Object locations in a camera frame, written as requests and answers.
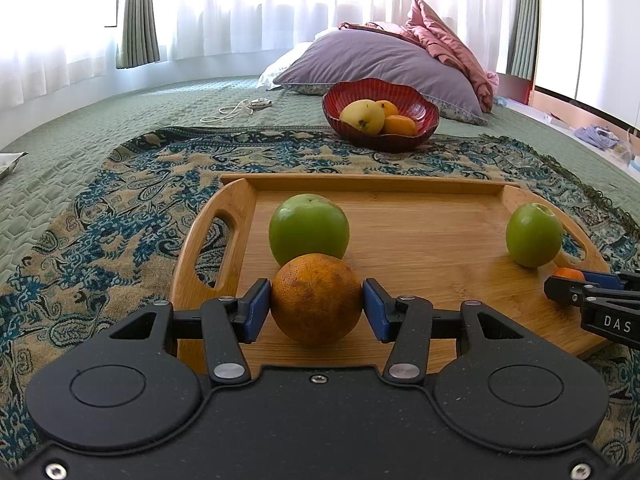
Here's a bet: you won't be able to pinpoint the green curtain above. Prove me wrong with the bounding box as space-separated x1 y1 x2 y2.
115 0 160 70
506 0 540 81

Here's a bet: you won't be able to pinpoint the small green apple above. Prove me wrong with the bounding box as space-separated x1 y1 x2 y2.
506 203 564 269

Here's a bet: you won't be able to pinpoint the wooden bamboo tray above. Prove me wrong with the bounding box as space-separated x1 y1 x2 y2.
169 174 604 358

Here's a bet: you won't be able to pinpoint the blue paisley blanket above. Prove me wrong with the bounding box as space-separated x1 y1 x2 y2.
1 128 639 467

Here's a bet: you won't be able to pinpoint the orange in bowl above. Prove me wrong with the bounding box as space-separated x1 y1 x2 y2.
378 100 399 116
382 115 419 136

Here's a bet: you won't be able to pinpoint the front orange in bowl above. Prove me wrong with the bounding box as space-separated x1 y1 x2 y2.
382 115 419 136

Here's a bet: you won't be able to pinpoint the back orange in bowl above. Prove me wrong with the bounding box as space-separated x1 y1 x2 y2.
378 100 399 116

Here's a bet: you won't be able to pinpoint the large green apple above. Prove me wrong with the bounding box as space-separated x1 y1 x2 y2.
268 194 350 266

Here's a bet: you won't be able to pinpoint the large brownish orange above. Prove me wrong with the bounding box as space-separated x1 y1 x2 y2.
270 254 362 346

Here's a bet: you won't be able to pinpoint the right green curtain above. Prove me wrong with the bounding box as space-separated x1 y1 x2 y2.
506 0 540 81

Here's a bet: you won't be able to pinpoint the white cable with charger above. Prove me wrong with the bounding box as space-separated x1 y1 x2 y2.
199 96 274 126

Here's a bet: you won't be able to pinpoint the left green curtain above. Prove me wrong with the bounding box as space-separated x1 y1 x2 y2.
115 0 160 70

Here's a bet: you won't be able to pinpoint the pink crumpled cloth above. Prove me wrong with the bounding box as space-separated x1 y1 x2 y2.
338 0 499 113

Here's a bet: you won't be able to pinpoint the green quilted bedspread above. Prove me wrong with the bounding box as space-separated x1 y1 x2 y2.
1 78 639 276

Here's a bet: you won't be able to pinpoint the purple pillow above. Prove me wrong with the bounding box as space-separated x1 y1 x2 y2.
273 29 487 125

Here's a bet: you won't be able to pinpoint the small orange mandarin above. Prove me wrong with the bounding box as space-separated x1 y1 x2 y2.
553 268 586 282

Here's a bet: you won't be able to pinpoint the white paper at bed edge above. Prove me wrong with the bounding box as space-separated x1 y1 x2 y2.
0 152 27 179

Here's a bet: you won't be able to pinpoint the blue clothes on floor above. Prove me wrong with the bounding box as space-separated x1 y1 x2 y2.
574 125 620 151

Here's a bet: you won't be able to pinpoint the red ribbed bowl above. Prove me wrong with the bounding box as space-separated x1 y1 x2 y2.
322 78 439 153

